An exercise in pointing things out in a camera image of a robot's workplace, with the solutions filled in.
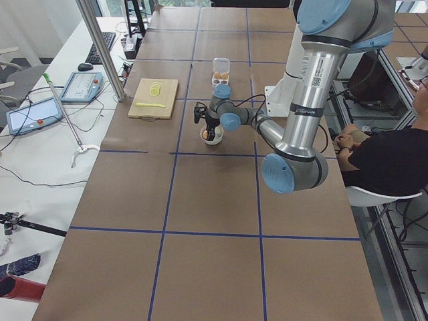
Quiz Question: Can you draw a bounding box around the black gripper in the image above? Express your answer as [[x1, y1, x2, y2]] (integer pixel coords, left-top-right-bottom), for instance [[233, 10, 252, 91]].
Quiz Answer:
[[205, 112, 220, 140]]

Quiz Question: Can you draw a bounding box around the clear plastic egg box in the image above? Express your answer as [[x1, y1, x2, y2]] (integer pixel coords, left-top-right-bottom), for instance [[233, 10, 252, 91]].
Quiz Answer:
[[211, 58, 230, 88]]

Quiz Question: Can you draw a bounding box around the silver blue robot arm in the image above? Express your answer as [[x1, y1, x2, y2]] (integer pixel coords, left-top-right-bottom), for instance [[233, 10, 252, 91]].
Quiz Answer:
[[194, 1, 395, 193]]

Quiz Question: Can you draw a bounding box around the white bowl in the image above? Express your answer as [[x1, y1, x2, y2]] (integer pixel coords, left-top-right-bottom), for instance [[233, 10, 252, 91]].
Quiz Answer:
[[200, 126, 224, 145]]

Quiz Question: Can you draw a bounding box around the bamboo cutting board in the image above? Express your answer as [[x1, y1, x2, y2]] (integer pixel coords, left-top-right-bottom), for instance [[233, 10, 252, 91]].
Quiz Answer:
[[128, 78, 179, 119]]

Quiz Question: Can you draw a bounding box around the yellow plastic knife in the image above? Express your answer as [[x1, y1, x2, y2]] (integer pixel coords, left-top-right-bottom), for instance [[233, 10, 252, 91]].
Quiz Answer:
[[135, 102, 166, 108]]

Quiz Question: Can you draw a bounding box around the reacher grabber stick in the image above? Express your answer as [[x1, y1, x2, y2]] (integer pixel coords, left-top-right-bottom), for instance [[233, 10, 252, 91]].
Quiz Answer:
[[43, 72, 100, 168]]

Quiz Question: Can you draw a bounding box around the teach pendant far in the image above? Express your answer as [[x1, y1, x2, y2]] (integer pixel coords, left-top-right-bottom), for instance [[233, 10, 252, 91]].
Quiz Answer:
[[60, 72, 103, 104]]

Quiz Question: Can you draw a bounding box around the teach pendant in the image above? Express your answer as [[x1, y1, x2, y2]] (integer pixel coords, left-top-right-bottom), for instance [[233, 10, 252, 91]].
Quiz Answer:
[[6, 97, 64, 136], [60, 72, 103, 104]]

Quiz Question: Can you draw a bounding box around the black keyboard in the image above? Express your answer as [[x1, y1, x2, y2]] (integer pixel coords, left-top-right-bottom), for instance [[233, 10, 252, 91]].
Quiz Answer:
[[84, 31, 116, 65]]

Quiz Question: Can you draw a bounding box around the black computer mouse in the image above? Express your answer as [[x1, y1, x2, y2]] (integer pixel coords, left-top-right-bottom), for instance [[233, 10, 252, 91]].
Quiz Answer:
[[78, 62, 94, 72]]

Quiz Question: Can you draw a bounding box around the white chair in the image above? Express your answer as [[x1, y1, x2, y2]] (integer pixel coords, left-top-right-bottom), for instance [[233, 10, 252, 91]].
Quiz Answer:
[[345, 185, 424, 235]]

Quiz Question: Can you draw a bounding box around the teach pendant near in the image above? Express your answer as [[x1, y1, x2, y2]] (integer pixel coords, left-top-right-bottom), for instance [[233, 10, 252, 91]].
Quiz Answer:
[[6, 97, 64, 136]]

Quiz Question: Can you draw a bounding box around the seated person black shirt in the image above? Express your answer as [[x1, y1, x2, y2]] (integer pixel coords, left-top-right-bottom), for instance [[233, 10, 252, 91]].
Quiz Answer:
[[334, 78, 427, 196]]

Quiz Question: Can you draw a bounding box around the black tool on desk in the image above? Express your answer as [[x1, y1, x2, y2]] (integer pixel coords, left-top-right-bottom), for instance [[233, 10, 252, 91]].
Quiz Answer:
[[0, 212, 67, 237]]

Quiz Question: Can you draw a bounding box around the folded dark umbrella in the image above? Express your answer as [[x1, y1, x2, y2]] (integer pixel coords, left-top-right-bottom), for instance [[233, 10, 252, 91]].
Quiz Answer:
[[1, 253, 41, 278]]

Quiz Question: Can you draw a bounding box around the red cylinder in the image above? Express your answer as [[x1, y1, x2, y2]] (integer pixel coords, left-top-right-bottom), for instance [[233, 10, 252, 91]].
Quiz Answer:
[[1, 276, 45, 302]]

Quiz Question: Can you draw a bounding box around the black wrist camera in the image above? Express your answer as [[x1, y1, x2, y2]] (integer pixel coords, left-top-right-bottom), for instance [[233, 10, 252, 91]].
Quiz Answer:
[[193, 102, 207, 124]]

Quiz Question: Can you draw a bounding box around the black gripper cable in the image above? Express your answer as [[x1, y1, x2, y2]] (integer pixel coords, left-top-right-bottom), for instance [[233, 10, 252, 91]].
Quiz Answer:
[[230, 94, 268, 121]]

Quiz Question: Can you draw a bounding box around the aluminium frame post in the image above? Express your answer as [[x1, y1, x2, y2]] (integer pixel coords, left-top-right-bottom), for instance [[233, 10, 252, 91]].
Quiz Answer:
[[76, 0, 126, 102]]

